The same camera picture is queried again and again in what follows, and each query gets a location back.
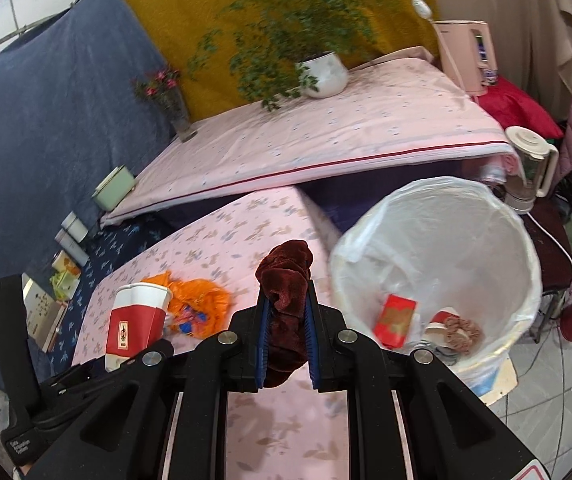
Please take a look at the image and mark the dark red velvet scrunchie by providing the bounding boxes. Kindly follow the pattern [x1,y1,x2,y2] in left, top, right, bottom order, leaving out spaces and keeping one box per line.
[255,240,313,388]

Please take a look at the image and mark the orange plastic bag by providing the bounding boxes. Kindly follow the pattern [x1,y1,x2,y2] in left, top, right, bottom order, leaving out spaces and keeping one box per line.
[142,271,231,339]

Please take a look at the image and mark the red envelope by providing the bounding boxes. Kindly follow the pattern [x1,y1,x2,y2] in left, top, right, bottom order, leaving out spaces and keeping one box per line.
[374,295,417,349]

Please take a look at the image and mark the red white paper cup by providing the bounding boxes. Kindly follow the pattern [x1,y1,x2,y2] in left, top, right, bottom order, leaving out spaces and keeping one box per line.
[105,282,172,372]

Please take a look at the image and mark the beige dotted scrunchie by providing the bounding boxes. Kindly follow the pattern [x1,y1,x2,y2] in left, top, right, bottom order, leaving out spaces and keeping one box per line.
[443,316,484,356]

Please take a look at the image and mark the white plastic bag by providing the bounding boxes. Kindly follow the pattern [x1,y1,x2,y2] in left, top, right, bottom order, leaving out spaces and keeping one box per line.
[423,307,460,348]

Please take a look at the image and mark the grey drawstring pouch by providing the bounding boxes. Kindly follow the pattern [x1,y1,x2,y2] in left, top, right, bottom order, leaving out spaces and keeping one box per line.
[413,340,460,366]

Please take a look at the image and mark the trash bin with white liner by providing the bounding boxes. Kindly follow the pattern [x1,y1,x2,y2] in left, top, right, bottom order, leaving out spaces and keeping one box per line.
[328,177,543,393]

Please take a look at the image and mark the person's left hand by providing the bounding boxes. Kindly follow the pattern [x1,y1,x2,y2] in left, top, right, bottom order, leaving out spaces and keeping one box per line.
[13,464,32,480]

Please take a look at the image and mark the pink floral tablecloth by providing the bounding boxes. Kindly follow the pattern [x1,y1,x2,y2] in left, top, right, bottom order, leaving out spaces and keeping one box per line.
[73,188,349,479]

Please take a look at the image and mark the white card box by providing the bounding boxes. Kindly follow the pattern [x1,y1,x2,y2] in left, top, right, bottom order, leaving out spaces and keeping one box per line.
[21,273,67,352]

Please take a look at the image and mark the small green box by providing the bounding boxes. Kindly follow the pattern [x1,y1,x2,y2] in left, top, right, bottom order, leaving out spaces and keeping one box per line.
[50,271,80,301]

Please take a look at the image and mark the small yellow box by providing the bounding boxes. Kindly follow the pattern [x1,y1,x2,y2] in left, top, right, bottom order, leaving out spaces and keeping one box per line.
[52,250,81,276]

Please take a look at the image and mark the navy floral cloth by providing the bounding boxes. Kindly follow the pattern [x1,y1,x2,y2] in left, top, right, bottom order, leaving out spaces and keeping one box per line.
[47,214,174,376]

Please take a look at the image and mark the white cosmetic tube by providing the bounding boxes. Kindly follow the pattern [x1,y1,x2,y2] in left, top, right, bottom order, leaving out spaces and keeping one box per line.
[55,229,88,268]

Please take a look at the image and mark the white cosmetic jar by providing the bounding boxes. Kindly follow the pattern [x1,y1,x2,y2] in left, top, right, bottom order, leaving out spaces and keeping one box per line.
[60,211,88,244]

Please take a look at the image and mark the green tissue box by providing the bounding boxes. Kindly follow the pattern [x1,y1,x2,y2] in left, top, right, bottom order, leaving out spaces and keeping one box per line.
[92,166,136,211]

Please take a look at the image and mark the yellow foam mat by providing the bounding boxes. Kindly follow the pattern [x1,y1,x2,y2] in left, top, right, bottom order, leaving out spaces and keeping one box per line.
[480,356,518,406]

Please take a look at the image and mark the pink mattress pad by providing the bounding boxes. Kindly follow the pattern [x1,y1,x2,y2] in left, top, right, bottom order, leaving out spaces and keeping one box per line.
[100,47,520,226]

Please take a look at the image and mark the glass vase with flowers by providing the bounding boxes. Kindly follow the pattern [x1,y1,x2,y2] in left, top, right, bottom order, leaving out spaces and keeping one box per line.
[132,66,197,143]

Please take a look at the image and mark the dark side table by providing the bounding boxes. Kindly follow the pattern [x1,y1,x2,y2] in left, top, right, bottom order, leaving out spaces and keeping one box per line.
[522,196,572,344]

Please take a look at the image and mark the potted green plant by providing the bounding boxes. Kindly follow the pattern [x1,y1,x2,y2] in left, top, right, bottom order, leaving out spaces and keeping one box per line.
[187,0,376,112]

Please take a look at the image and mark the white glass kettle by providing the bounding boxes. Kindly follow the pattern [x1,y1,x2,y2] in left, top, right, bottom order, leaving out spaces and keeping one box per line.
[505,126,559,214]

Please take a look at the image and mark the red cushion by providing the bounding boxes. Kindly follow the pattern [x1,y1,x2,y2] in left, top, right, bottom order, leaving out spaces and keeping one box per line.
[478,77,564,140]

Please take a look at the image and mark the pink electric kettle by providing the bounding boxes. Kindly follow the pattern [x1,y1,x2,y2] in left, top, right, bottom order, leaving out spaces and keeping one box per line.
[433,20,498,96]

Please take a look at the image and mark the beige curtain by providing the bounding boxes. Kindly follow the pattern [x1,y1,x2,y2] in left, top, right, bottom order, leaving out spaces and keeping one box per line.
[436,0,572,122]

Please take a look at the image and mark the blue wall cloth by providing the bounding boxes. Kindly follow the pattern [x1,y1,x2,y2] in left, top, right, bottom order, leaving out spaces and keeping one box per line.
[0,0,177,391]

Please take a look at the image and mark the white cable with switch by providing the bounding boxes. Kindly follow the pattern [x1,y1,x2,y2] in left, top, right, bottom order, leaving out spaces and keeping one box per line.
[390,0,467,92]

